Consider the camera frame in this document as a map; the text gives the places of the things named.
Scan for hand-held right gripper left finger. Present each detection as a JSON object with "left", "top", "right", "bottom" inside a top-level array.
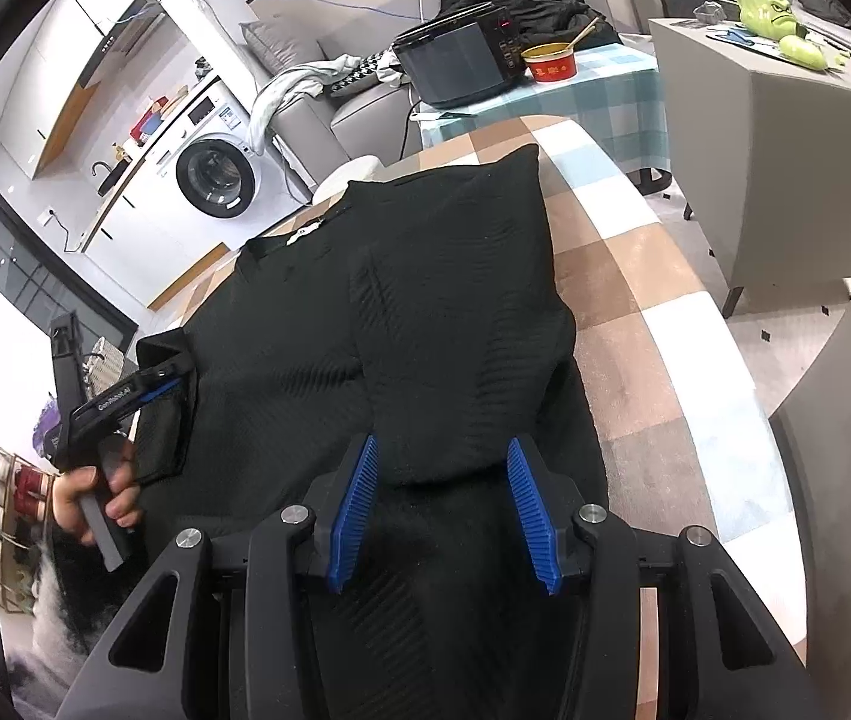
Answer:
[{"left": 58, "top": 432, "right": 381, "bottom": 720}]

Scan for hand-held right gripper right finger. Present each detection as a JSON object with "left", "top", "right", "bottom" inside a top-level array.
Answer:
[{"left": 506, "top": 436, "right": 808, "bottom": 720}]

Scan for black knit sweater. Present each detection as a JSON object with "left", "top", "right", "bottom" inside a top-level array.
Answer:
[{"left": 133, "top": 144, "right": 643, "bottom": 720}]

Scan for person's left forearm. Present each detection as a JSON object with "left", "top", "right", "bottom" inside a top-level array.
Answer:
[{"left": 9, "top": 521, "right": 152, "bottom": 720}]

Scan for person's left hand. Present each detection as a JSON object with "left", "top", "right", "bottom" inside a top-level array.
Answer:
[{"left": 52, "top": 444, "right": 145, "bottom": 547}]

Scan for black glass door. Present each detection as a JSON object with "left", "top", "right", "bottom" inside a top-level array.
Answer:
[{"left": 0, "top": 172, "right": 140, "bottom": 361}]

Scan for kitchen counter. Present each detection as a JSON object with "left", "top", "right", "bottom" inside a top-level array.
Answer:
[{"left": 80, "top": 75, "right": 209, "bottom": 256}]

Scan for white washing machine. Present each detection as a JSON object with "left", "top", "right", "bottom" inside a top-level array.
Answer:
[{"left": 146, "top": 79, "right": 284, "bottom": 222}]

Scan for checkered blanket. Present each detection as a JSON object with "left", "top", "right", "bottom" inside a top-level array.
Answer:
[{"left": 148, "top": 114, "right": 808, "bottom": 720}]

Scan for white round cushion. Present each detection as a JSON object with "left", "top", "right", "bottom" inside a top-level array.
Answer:
[{"left": 316, "top": 156, "right": 385, "bottom": 200}]

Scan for white grey garment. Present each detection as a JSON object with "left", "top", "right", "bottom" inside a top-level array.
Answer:
[{"left": 249, "top": 56, "right": 366, "bottom": 155}]

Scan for white kitchen cabinets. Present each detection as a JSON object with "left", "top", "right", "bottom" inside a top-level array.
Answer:
[{"left": 26, "top": 0, "right": 172, "bottom": 181}]

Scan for grey pillow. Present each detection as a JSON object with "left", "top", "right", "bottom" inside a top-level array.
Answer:
[{"left": 240, "top": 15, "right": 321, "bottom": 76}]

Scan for black range hood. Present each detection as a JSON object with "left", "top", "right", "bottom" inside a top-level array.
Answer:
[{"left": 79, "top": 0, "right": 167, "bottom": 102}]

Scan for houndstooth cushion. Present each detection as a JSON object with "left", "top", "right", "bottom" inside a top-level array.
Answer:
[{"left": 324, "top": 47, "right": 396, "bottom": 98}]

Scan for teal checkered tablecloth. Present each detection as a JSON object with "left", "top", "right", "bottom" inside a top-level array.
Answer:
[{"left": 410, "top": 34, "right": 670, "bottom": 192}]

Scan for grey side cabinet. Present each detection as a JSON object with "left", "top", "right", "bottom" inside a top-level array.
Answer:
[{"left": 648, "top": 15, "right": 851, "bottom": 316}]

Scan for red bowl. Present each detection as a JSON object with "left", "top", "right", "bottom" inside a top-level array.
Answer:
[{"left": 521, "top": 43, "right": 580, "bottom": 85}]

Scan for wooden chopsticks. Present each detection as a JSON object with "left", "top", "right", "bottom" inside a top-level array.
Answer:
[{"left": 564, "top": 17, "right": 600, "bottom": 53}]

